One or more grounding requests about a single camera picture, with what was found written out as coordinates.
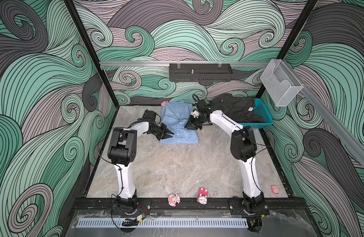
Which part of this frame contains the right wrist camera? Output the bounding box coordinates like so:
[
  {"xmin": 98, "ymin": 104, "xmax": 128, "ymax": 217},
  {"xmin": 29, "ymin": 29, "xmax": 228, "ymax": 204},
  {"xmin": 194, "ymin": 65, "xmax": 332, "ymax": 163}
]
[{"xmin": 191, "ymin": 109, "xmax": 200, "ymax": 118}]

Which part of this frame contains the black frame post right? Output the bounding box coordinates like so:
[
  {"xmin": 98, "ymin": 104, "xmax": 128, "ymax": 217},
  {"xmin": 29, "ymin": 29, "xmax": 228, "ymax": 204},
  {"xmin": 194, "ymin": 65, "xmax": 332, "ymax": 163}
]
[{"xmin": 255, "ymin": 0, "xmax": 318, "ymax": 98}]

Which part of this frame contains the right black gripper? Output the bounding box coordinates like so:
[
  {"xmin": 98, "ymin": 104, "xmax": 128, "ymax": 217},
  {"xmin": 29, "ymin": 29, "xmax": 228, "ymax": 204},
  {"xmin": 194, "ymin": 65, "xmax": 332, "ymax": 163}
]
[{"xmin": 183, "ymin": 114, "xmax": 208, "ymax": 130}]

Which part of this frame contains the pink white figurine toy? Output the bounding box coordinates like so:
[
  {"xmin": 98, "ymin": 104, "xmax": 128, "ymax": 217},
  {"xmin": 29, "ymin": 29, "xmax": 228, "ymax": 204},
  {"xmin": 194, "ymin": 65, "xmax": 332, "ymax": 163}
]
[{"xmin": 168, "ymin": 194, "xmax": 181, "ymax": 207}]

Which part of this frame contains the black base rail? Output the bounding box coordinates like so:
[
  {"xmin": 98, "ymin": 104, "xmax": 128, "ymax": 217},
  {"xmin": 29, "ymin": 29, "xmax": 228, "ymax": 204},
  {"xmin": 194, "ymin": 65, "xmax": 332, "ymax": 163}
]
[{"xmin": 71, "ymin": 197, "xmax": 307, "ymax": 216}]

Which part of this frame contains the light blue long sleeve shirt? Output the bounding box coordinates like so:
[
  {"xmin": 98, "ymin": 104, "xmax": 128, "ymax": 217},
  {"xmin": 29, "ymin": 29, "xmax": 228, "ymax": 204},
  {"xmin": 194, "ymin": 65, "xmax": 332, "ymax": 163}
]
[{"xmin": 160, "ymin": 102, "xmax": 199, "ymax": 145}]

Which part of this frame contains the dark grey long sleeve shirt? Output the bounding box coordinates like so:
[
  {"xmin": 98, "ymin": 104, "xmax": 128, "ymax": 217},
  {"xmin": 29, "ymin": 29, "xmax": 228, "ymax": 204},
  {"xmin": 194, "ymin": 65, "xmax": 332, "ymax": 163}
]
[{"xmin": 210, "ymin": 93, "xmax": 264, "ymax": 123}]

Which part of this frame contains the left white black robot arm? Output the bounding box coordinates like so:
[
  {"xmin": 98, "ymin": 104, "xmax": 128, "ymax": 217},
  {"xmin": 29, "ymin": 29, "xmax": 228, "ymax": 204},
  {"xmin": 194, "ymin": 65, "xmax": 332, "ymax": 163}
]
[{"xmin": 108, "ymin": 110, "xmax": 174, "ymax": 210}]

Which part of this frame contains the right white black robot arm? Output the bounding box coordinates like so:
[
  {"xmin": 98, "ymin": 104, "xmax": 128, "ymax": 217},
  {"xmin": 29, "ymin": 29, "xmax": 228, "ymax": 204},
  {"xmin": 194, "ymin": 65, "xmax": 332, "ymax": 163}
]
[{"xmin": 185, "ymin": 94, "xmax": 269, "ymax": 216}]

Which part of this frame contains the aluminium wall rail back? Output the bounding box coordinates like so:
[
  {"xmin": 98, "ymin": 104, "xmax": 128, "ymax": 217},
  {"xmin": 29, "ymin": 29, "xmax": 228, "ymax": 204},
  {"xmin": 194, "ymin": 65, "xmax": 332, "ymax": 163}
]
[{"xmin": 100, "ymin": 60, "xmax": 269, "ymax": 68}]

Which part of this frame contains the black frame post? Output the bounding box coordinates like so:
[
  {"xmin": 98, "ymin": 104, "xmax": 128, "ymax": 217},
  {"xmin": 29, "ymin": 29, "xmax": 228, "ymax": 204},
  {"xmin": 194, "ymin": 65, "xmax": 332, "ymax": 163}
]
[
  {"xmin": 255, "ymin": 0, "xmax": 318, "ymax": 98},
  {"xmin": 64, "ymin": 0, "xmax": 120, "ymax": 110}
]

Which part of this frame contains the black perforated wall tray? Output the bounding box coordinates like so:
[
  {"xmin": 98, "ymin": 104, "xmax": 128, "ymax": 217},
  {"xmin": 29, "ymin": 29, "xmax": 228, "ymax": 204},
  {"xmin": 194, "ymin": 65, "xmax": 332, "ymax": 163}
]
[{"xmin": 169, "ymin": 63, "xmax": 233, "ymax": 83}]

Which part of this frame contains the pink toy right edge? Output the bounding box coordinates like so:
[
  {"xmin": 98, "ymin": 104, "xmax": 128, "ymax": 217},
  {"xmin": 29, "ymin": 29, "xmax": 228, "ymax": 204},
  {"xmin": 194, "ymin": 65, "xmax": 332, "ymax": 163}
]
[{"xmin": 271, "ymin": 185, "xmax": 280, "ymax": 195}]

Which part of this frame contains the clear plastic wall bin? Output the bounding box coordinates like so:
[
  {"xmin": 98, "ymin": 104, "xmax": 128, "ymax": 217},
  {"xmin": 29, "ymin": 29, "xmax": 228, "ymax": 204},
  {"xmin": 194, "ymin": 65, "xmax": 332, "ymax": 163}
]
[{"xmin": 260, "ymin": 59, "xmax": 303, "ymax": 107}]

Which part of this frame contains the aluminium wall rail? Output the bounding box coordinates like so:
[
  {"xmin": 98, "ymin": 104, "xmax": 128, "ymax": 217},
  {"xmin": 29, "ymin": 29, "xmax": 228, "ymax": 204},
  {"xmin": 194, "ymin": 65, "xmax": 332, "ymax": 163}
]
[
  {"xmin": 281, "ymin": 60, "xmax": 364, "ymax": 168},
  {"xmin": 100, "ymin": 60, "xmax": 269, "ymax": 68}
]

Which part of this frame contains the teal plastic basket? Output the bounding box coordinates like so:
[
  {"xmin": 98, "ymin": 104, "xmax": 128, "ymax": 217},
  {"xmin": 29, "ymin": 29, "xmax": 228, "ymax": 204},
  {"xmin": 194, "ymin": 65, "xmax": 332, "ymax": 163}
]
[{"xmin": 239, "ymin": 98, "xmax": 273, "ymax": 129}]

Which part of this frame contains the white slotted cable duct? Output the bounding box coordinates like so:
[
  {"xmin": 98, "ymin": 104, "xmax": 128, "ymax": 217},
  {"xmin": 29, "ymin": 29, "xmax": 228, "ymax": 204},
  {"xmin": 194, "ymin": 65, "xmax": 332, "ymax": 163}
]
[{"xmin": 76, "ymin": 217, "xmax": 248, "ymax": 229}]

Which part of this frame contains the black frame post left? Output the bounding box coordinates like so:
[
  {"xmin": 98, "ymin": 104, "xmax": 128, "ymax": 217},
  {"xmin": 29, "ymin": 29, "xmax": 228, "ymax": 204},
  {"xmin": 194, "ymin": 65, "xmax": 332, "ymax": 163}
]
[{"xmin": 64, "ymin": 0, "xmax": 120, "ymax": 110}]

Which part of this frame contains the aluminium wall rail right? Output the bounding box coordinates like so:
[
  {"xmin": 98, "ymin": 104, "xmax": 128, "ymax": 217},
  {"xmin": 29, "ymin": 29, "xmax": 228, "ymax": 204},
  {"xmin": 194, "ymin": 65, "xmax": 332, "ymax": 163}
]
[{"xmin": 281, "ymin": 60, "xmax": 364, "ymax": 168}]

